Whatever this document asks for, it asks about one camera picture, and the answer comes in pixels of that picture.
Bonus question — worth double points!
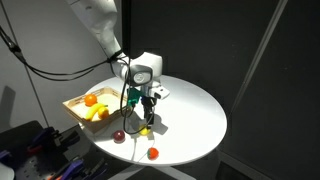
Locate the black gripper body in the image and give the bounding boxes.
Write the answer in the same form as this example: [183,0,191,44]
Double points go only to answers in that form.
[139,95,158,118]

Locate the yellow toy lemon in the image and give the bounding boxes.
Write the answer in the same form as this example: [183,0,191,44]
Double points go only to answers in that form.
[138,124,152,137]

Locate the wooden tray box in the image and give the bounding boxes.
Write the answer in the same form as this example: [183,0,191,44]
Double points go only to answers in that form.
[62,86,134,134]

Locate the red toy strawberry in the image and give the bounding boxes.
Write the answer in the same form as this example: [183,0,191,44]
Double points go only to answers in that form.
[146,147,160,161]

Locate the dark red toy plum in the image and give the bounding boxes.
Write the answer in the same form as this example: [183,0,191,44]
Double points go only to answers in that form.
[113,130,127,144]

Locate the yellow toy banana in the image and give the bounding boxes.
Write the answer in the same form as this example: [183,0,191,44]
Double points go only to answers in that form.
[84,103,110,122]

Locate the orange toy fruit with stem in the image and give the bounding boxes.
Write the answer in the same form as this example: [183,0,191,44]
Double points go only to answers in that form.
[84,93,98,107]

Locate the purple and black spring clamp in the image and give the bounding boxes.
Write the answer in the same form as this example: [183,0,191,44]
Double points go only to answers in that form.
[46,157,108,180]
[26,125,82,155]
[0,149,12,164]

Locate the black perforated breadboard plate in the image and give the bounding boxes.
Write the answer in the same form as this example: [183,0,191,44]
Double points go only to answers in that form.
[0,119,113,180]

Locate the white rounded object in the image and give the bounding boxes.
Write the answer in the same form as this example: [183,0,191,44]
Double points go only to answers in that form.
[0,163,16,180]

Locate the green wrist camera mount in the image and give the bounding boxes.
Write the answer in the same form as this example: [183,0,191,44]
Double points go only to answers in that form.
[126,87,141,109]

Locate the white table pedestal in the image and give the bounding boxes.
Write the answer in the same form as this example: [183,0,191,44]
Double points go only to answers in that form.
[106,162,198,180]

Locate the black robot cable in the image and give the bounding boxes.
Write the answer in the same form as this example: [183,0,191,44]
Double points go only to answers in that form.
[0,25,155,136]

